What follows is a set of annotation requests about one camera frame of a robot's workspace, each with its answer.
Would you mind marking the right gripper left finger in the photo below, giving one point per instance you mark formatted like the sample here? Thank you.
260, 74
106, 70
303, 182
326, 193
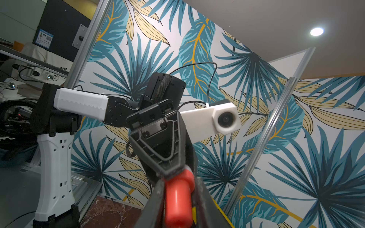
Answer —
152, 214

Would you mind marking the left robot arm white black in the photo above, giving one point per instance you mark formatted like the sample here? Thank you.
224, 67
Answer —
86, 133

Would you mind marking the red stamp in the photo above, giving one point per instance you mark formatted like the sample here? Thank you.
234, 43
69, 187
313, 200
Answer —
178, 208

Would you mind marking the ceiling light round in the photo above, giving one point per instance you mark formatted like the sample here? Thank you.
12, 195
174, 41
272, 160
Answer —
315, 32

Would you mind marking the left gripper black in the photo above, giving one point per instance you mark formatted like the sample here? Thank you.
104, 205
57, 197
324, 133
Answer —
160, 141

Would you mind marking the black monitor in background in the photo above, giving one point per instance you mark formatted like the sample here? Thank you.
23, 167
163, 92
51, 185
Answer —
61, 29

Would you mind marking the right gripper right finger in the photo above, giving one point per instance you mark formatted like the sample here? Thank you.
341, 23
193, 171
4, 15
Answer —
200, 191

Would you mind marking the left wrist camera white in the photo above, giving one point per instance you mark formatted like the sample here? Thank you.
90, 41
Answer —
219, 118

